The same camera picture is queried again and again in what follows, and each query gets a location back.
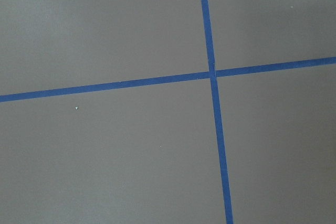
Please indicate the crossing blue tape strip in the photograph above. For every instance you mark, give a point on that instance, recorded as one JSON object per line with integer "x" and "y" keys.
{"x": 217, "y": 112}

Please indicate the long blue tape strip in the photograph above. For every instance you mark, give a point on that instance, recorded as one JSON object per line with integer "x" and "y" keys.
{"x": 167, "y": 79}

